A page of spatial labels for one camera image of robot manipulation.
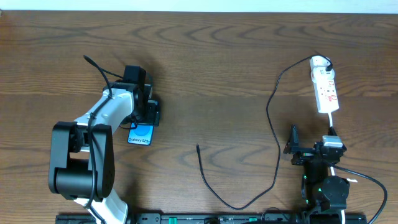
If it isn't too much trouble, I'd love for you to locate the blue Galaxy smartphone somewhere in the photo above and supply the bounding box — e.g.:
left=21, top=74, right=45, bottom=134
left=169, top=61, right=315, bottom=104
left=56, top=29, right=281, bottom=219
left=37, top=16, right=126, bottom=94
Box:
left=127, top=124, right=154, bottom=146

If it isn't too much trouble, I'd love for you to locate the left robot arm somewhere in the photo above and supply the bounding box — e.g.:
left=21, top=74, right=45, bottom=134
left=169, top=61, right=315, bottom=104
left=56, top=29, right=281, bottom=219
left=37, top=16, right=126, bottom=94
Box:
left=48, top=65, right=160, bottom=223

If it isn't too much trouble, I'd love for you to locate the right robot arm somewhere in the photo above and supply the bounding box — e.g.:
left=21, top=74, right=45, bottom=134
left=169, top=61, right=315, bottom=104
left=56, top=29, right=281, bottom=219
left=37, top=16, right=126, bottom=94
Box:
left=284, top=124, right=350, bottom=223

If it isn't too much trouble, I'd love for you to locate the white power strip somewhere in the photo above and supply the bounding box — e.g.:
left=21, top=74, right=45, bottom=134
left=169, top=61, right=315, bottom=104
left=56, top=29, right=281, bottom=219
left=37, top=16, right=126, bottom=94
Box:
left=310, top=55, right=339, bottom=114

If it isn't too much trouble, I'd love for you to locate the white power strip cord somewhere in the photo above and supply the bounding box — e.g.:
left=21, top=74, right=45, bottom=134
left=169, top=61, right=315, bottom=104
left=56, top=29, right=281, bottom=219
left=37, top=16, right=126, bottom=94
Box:
left=327, top=112, right=346, bottom=224

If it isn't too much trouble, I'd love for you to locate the black USB charging cable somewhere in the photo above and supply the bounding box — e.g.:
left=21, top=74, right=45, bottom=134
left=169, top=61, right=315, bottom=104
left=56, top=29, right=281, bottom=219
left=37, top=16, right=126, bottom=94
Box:
left=196, top=54, right=334, bottom=211

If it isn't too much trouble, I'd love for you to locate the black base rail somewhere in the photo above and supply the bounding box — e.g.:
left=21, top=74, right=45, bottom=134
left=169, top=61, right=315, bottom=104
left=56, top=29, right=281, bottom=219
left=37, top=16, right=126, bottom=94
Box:
left=55, top=213, right=367, bottom=224

